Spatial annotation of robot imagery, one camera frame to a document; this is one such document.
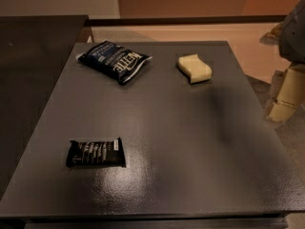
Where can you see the black RXBAR chocolate bar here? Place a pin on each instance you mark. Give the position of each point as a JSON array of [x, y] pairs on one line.
[[96, 154]]

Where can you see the blue Kettle chips bag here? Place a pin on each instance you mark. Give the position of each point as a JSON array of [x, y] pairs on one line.
[[117, 62]]

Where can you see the yellow sponge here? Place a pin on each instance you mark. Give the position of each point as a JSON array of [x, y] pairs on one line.
[[194, 68]]

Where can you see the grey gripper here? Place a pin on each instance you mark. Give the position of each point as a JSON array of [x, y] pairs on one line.
[[294, 37]]

